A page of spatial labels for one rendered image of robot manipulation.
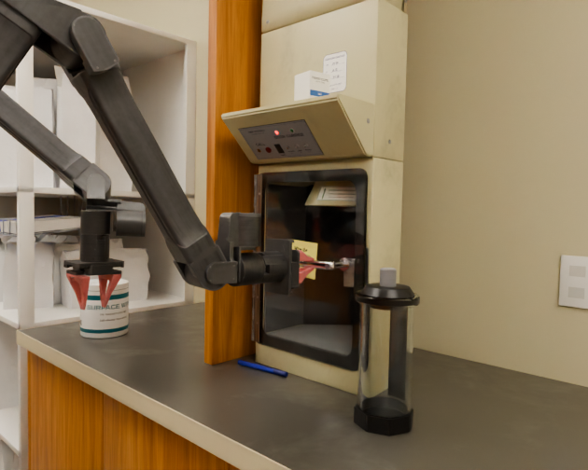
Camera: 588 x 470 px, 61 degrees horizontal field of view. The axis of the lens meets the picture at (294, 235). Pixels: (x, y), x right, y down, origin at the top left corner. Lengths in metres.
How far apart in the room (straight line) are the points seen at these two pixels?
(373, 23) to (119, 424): 0.99
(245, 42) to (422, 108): 0.51
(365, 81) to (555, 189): 0.53
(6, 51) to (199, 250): 0.36
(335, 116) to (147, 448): 0.76
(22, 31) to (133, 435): 0.81
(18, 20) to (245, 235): 0.43
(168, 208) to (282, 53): 0.53
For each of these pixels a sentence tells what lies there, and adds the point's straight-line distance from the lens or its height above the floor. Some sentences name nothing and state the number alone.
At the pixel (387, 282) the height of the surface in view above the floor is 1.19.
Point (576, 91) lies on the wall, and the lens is 1.30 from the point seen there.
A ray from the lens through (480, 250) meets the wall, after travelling 1.33.
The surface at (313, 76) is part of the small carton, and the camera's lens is 0.98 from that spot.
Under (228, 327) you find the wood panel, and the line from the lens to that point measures 1.21.
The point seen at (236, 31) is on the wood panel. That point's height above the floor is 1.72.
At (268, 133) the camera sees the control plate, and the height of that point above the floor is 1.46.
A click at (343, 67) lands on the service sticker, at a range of 1.05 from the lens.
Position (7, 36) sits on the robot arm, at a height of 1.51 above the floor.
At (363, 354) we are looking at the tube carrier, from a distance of 0.86.
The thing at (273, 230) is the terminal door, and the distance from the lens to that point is 1.12.
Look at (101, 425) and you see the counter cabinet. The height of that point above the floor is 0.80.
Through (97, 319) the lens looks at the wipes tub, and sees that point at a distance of 1.47.
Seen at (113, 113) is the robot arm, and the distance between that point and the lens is 0.75.
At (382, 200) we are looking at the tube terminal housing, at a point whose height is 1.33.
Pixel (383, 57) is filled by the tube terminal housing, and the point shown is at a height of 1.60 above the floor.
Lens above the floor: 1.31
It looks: 3 degrees down
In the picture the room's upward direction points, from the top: 1 degrees clockwise
